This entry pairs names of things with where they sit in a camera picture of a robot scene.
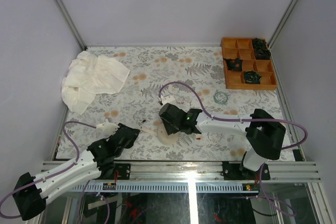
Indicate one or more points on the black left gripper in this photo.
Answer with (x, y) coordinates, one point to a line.
(122, 127)

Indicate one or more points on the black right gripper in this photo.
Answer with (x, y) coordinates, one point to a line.
(170, 129)

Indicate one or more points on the beige round jewelry case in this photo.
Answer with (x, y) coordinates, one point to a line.
(162, 135)

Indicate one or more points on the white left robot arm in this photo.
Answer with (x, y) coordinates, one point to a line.
(34, 192)

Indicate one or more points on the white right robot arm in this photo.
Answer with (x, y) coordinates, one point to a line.
(265, 136)

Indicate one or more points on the floral patterned table mat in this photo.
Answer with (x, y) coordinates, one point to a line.
(194, 76)

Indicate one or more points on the crumpled white cloth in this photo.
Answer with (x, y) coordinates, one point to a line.
(89, 75)

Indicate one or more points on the black flower orange dots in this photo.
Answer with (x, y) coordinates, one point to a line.
(234, 64)

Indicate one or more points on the black flower yellow green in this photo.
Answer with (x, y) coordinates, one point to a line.
(252, 77)

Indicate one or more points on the wooden compartment tray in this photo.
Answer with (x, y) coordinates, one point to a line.
(242, 48)

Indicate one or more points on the black fabric flower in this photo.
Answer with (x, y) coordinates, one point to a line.
(262, 54)
(259, 43)

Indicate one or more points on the black fabric flower top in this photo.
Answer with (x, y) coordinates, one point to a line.
(259, 43)

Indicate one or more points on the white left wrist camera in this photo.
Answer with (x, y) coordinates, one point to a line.
(107, 128)

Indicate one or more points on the aluminium front rail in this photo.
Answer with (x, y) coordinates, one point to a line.
(174, 171)

